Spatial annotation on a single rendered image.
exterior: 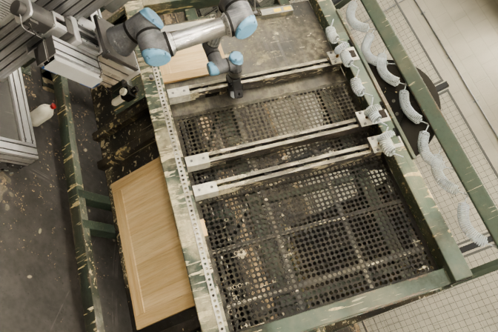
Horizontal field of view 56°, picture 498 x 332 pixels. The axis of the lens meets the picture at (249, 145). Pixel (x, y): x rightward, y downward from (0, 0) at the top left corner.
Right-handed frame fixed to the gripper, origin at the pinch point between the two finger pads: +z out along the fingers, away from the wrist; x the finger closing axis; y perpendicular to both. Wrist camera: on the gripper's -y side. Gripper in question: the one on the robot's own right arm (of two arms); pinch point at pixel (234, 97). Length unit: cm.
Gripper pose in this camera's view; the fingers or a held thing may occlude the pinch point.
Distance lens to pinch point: 277.2
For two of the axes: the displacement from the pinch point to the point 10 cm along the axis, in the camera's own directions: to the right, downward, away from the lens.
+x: -9.6, 2.2, -2.0
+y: -2.9, -8.4, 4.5
